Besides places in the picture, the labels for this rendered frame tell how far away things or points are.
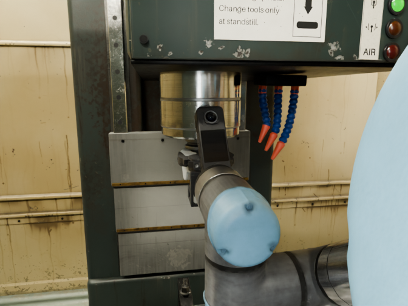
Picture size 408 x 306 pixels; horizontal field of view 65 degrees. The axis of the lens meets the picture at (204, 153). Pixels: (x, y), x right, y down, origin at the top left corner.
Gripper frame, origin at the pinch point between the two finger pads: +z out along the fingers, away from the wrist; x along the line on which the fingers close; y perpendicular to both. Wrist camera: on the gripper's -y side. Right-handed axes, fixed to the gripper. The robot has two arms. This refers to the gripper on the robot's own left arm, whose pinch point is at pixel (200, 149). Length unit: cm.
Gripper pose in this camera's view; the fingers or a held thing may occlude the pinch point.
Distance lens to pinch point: 66.6
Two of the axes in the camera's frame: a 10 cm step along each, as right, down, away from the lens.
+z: -1.6, -2.1, 9.6
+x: 9.9, -0.3, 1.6
